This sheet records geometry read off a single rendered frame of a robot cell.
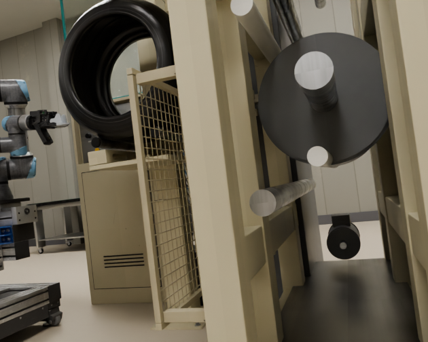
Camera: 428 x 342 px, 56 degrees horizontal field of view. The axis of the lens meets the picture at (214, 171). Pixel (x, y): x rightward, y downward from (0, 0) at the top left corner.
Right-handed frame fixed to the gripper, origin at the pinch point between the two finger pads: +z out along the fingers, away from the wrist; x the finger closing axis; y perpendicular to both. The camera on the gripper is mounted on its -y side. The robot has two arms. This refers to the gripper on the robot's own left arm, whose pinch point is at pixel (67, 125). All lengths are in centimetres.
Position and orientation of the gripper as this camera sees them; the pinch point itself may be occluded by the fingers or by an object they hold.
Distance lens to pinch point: 196.6
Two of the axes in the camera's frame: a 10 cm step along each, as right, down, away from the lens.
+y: 0.0, -10.0, 0.0
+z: 9.5, 0.0, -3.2
